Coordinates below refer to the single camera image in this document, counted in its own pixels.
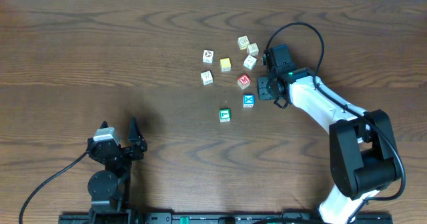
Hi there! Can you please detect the green block letter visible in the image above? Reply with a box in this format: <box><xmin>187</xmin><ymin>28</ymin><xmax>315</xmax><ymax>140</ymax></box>
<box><xmin>219</xmin><ymin>109</ymin><xmax>231</xmax><ymax>123</ymax></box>

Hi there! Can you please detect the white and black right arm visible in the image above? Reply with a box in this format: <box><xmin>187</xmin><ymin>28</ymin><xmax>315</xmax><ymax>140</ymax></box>
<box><xmin>257</xmin><ymin>69</ymin><xmax>406</xmax><ymax>223</ymax></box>

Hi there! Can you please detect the blue block letter X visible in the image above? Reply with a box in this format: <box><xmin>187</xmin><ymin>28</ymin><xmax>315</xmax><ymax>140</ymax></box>
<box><xmin>243</xmin><ymin>95</ymin><xmax>255</xmax><ymax>108</ymax></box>

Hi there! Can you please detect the tan block letter K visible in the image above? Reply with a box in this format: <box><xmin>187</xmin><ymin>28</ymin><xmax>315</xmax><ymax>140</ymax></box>
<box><xmin>247</xmin><ymin>43</ymin><xmax>260</xmax><ymax>57</ymax></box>

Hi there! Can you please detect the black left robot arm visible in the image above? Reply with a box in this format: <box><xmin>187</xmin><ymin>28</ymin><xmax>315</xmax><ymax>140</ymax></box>
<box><xmin>87</xmin><ymin>117</ymin><xmax>147</xmax><ymax>213</ymax></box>

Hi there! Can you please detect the white block red circle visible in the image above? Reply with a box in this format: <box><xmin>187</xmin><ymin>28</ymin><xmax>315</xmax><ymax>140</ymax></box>
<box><xmin>203</xmin><ymin>50</ymin><xmax>214</xmax><ymax>64</ymax></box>

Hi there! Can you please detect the red block letter M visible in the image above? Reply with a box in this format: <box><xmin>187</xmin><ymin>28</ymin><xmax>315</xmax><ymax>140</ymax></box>
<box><xmin>237</xmin><ymin>74</ymin><xmax>252</xmax><ymax>89</ymax></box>

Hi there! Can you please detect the white block bird drawing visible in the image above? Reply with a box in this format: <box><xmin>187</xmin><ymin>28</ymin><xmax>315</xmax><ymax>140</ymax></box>
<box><xmin>244</xmin><ymin>55</ymin><xmax>257</xmax><ymax>70</ymax></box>

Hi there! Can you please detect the tan block top back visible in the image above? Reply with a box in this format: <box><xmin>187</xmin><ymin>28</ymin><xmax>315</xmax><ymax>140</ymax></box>
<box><xmin>238</xmin><ymin>35</ymin><xmax>250</xmax><ymax>50</ymax></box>

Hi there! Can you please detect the yellow top wooden block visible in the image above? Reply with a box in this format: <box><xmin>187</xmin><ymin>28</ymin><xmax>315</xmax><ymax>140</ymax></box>
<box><xmin>220</xmin><ymin>58</ymin><xmax>231</xmax><ymax>72</ymax></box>

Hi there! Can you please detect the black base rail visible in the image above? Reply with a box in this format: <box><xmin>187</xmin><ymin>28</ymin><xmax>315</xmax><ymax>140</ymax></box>
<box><xmin>58</xmin><ymin>211</ymin><xmax>393</xmax><ymax>224</ymax></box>

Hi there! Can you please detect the white block letter W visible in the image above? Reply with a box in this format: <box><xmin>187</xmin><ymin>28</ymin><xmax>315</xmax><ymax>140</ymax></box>
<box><xmin>200</xmin><ymin>71</ymin><xmax>214</xmax><ymax>85</ymax></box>

